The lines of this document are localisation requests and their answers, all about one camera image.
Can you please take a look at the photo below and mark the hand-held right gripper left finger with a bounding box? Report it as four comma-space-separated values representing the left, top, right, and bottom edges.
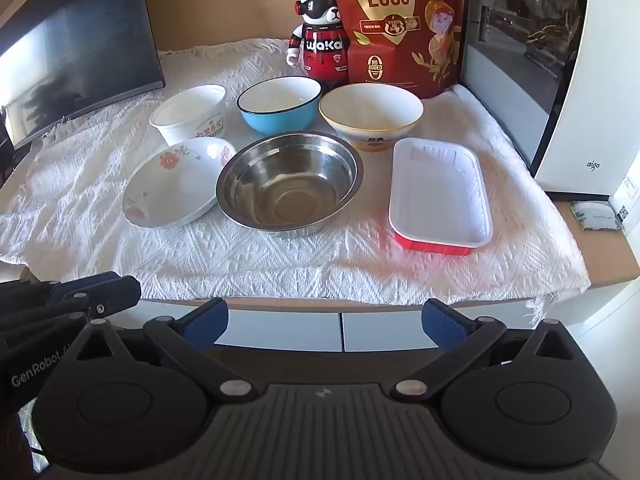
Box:
65, 297, 258, 403

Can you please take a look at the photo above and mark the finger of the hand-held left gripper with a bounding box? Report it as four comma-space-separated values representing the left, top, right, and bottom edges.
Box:
0, 276, 142, 346
0, 271, 121, 297

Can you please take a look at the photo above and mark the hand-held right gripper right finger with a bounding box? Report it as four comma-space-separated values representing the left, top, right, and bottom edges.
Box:
387, 299, 581, 403

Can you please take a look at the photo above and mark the white floral plate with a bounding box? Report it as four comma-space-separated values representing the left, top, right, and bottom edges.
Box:
121, 137, 238, 228

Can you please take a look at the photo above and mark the red and white rectangular tray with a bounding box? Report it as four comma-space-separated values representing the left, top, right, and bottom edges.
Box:
388, 137, 494, 257

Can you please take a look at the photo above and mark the stainless steel bowl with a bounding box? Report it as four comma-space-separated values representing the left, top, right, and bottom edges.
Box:
216, 132, 365, 238

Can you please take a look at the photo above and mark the white paper bowl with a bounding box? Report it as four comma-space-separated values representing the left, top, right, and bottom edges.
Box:
149, 84, 228, 147

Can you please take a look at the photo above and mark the blue enamel bowl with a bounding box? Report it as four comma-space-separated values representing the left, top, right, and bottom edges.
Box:
236, 76, 322, 136

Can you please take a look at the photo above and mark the white yellow-rimmed bowl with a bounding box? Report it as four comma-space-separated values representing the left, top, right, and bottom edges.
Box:
318, 83, 425, 153

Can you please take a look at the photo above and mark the white textured cloth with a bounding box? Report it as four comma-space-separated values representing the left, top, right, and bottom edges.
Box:
0, 37, 591, 306

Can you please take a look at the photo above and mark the small grey packet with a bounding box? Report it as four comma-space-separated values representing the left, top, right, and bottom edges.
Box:
570, 200, 626, 233

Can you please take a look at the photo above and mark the black curved monitor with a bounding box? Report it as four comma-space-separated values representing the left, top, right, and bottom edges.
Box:
0, 0, 167, 151

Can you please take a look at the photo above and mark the red panda figurine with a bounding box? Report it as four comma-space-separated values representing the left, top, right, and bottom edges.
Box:
286, 0, 350, 86

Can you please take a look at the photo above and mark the red snack bag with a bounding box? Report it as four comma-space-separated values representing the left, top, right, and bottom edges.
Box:
326, 0, 468, 100

